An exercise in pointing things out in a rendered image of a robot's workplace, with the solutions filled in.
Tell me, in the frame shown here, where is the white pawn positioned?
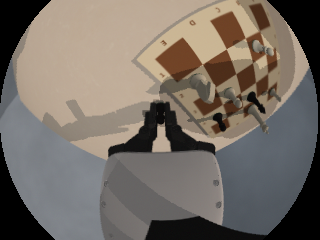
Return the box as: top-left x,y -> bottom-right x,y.
224,87 -> 242,108
252,40 -> 274,56
270,88 -> 282,102

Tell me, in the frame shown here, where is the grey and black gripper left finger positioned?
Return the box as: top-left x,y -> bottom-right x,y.
108,102 -> 157,157

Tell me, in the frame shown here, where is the brown and cream chessboard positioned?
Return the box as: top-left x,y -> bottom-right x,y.
136,0 -> 280,139

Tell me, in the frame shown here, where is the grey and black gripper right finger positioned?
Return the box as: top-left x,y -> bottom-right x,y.
164,102 -> 215,156

